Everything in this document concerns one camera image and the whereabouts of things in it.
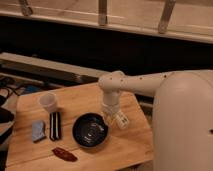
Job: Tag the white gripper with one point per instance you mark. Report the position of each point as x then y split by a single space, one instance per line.
109 111

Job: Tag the dark ceramic bowl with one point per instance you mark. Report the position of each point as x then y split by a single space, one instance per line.
90 130

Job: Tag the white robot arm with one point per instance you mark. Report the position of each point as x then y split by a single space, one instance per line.
182 114

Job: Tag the wooden table board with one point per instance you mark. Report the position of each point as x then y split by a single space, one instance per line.
123 148

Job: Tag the brown leather pouch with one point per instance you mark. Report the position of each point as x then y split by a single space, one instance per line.
64 154

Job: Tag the translucent plastic cup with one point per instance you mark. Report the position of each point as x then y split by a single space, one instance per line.
49 102

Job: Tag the blue sponge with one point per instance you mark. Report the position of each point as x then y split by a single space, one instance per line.
38 131

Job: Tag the metal rail post middle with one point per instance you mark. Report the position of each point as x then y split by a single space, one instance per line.
102 12

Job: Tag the metal rail post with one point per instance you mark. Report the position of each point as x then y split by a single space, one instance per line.
102 12
166 15

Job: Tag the metal rail post right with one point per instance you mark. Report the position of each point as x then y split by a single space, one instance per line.
166 15

